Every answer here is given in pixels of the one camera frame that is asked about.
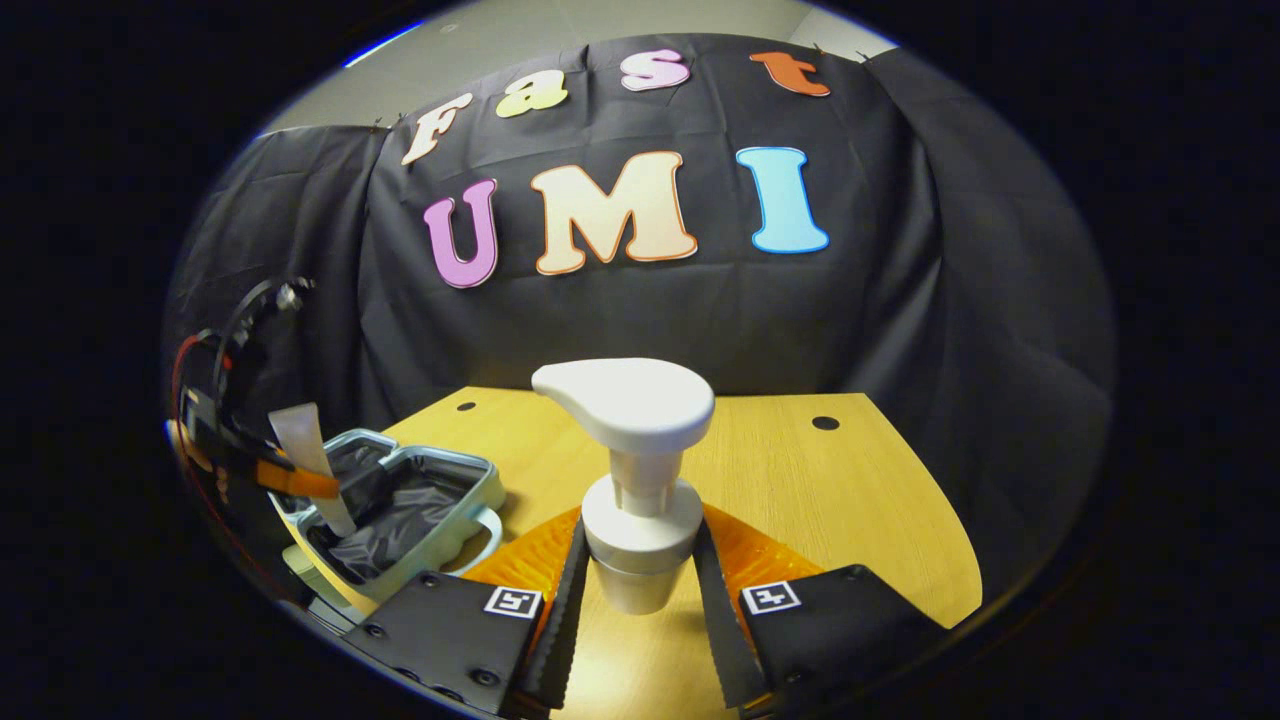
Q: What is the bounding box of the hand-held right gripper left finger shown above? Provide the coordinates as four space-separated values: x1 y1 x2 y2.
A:
343 505 593 720

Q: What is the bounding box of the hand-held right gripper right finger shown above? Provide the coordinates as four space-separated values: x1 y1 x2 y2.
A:
690 502 951 713

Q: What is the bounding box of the white skin care tube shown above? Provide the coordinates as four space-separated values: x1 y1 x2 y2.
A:
267 402 359 541

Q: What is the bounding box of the pale green object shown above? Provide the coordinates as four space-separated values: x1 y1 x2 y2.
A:
283 545 363 636

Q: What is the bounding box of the black backdrop cloth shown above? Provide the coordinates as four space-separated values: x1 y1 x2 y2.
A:
165 33 1119 601

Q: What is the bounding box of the red cable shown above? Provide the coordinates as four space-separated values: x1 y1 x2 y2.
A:
168 333 301 606

